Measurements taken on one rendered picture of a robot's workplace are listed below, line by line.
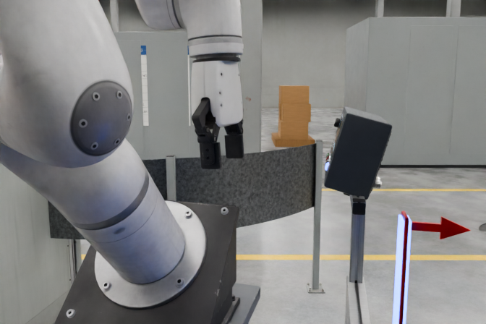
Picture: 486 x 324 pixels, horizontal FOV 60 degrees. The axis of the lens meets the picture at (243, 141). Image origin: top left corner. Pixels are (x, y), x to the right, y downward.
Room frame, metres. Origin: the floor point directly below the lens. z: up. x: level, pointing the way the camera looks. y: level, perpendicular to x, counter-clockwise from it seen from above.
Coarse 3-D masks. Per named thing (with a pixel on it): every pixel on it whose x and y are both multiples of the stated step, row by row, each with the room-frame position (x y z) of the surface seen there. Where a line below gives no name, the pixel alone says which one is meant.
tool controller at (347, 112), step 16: (352, 112) 1.04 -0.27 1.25; (352, 128) 0.98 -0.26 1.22; (368, 128) 0.98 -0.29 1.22; (384, 128) 0.97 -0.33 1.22; (336, 144) 1.00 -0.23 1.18; (352, 144) 0.98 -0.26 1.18; (368, 144) 0.98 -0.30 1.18; (384, 144) 0.97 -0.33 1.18; (336, 160) 0.99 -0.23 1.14; (352, 160) 0.98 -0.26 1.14; (368, 160) 0.98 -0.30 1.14; (336, 176) 0.99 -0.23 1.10; (352, 176) 0.98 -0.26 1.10; (368, 176) 0.98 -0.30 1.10; (352, 192) 0.98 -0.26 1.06; (368, 192) 0.98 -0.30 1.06
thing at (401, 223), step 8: (400, 216) 0.43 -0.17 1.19; (400, 224) 0.42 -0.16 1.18; (400, 232) 0.41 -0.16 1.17; (400, 240) 0.41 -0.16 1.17; (400, 248) 0.41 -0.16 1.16; (400, 256) 0.41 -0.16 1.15; (400, 264) 0.41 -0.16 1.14; (400, 272) 0.41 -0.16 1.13; (400, 280) 0.41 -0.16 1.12; (400, 288) 0.41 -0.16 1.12
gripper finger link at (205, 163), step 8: (208, 128) 0.60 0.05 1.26; (200, 136) 0.60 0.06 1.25; (208, 136) 0.60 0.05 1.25; (200, 144) 0.62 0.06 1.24; (208, 144) 0.61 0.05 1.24; (216, 144) 0.61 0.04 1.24; (200, 152) 0.62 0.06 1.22; (208, 152) 0.61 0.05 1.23; (216, 152) 0.61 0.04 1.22; (200, 160) 0.62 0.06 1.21; (208, 160) 0.61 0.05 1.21; (216, 160) 0.61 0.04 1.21; (208, 168) 0.62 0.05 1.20; (216, 168) 0.61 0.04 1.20
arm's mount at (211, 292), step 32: (224, 224) 0.68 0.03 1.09; (224, 256) 0.64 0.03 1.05; (96, 288) 0.64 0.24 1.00; (192, 288) 0.61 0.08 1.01; (224, 288) 0.64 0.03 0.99; (64, 320) 0.60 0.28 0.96; (96, 320) 0.60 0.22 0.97; (128, 320) 0.59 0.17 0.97; (160, 320) 0.58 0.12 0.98; (192, 320) 0.57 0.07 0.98; (224, 320) 0.63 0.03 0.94
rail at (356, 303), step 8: (352, 288) 0.90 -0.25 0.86; (360, 288) 0.90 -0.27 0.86; (352, 296) 0.87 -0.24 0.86; (360, 296) 0.87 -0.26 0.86; (352, 304) 0.83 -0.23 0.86; (360, 304) 0.83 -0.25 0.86; (352, 312) 0.80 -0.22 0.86; (360, 312) 0.82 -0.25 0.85; (368, 312) 0.80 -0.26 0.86; (352, 320) 0.77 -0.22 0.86; (360, 320) 0.79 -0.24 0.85; (368, 320) 0.77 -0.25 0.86
